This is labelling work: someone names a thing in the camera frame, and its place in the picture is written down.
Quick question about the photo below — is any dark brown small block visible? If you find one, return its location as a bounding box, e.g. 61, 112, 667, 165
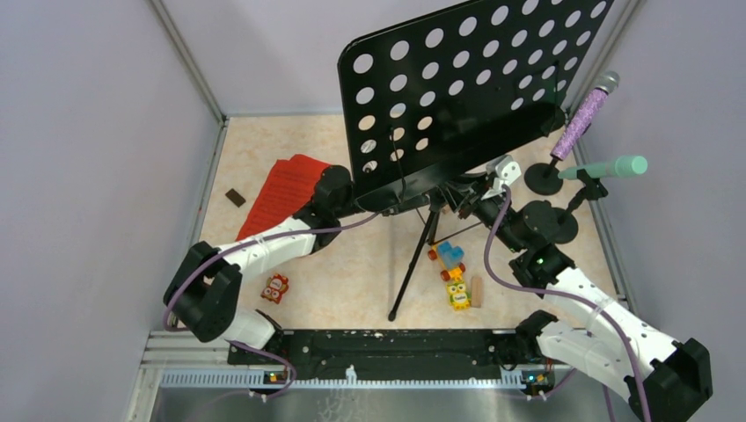
225, 189, 246, 207

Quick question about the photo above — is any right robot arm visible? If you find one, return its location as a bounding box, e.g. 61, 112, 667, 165
436, 175, 713, 421

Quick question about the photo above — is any purple glitter microphone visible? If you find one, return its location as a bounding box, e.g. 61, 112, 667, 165
551, 70, 620, 161

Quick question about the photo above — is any black round mic stand front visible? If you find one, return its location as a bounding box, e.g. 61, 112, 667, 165
551, 170, 609, 244

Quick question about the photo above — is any black music stand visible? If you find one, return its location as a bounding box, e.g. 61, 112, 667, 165
338, 0, 616, 323

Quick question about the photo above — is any toy block car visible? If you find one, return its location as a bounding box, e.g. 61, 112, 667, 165
427, 241, 465, 282

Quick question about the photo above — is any red sheet music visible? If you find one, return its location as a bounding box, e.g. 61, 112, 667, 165
236, 154, 330, 241

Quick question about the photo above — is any yellow owl block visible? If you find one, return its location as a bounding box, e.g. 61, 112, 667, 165
446, 281, 471, 311

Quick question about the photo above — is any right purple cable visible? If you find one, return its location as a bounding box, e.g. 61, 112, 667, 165
482, 186, 653, 422

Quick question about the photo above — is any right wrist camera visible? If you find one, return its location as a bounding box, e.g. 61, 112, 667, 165
481, 154, 522, 200

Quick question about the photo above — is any wooden block near owl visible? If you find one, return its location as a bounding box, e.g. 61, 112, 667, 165
470, 275, 484, 308

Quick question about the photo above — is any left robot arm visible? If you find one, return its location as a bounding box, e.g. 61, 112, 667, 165
164, 165, 362, 364

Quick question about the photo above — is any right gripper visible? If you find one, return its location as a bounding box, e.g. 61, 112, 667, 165
435, 171, 525, 253

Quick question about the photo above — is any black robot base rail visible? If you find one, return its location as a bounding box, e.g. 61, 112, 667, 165
227, 329, 575, 386

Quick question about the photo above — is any red owl block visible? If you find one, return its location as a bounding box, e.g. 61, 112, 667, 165
260, 273, 289, 304

